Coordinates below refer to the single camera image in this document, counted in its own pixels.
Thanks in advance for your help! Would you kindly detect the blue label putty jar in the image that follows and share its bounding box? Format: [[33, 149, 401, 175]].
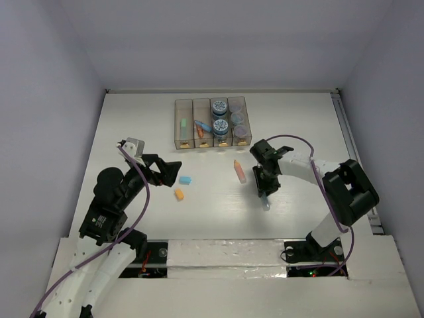
[[213, 119, 229, 136]]

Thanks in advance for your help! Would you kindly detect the teal green marker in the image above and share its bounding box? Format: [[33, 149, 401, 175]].
[[180, 118, 187, 140]]

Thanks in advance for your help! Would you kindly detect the blue eraser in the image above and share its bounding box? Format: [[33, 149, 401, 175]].
[[179, 176, 192, 185]]

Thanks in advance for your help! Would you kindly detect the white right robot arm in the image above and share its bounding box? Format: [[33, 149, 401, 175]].
[[250, 139, 380, 264]]

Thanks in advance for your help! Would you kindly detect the light blue marker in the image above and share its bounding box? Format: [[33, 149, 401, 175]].
[[260, 193, 270, 211]]

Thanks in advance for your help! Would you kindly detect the blue highlighter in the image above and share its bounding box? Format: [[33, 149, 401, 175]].
[[194, 120, 213, 133]]

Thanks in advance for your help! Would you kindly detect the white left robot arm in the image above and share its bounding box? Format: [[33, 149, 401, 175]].
[[32, 153, 182, 317]]

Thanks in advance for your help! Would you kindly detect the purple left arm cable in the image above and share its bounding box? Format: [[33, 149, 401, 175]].
[[29, 145, 152, 318]]

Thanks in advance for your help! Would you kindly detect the pink orange highlighter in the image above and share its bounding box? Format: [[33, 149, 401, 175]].
[[233, 160, 246, 184]]

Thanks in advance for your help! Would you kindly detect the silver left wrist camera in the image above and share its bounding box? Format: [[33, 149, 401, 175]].
[[117, 137, 145, 160]]

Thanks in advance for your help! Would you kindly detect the clear paper clip jar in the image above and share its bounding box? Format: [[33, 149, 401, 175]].
[[233, 125, 248, 138]]

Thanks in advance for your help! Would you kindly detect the orange eraser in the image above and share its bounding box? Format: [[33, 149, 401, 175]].
[[174, 189, 185, 201]]

